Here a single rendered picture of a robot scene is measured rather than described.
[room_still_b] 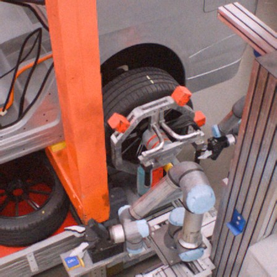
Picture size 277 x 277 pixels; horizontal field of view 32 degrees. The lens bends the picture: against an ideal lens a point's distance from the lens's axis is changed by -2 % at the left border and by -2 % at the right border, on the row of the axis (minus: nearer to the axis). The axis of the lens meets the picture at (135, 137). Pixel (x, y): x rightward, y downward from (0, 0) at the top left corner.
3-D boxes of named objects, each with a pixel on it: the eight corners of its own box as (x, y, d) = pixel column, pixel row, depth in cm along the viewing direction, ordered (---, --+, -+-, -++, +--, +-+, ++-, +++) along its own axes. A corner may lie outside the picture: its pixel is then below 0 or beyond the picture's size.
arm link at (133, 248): (139, 233, 226) (139, 220, 218) (145, 253, 218) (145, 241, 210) (122, 237, 224) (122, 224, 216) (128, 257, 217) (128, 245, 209)
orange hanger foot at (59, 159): (67, 145, 337) (62, 109, 312) (99, 200, 305) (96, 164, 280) (45, 153, 332) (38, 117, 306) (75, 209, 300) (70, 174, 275)
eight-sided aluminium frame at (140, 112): (185, 148, 327) (191, 86, 287) (190, 155, 323) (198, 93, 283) (112, 178, 309) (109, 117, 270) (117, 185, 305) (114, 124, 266)
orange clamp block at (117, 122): (125, 116, 278) (114, 112, 271) (131, 125, 273) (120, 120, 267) (117, 125, 280) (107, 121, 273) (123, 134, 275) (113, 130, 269)
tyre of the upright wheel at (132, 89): (193, 79, 324) (120, 54, 278) (213, 101, 310) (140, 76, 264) (140, 153, 350) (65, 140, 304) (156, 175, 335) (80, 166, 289)
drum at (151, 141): (160, 138, 306) (161, 122, 296) (177, 161, 293) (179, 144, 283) (140, 145, 301) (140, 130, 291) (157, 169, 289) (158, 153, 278)
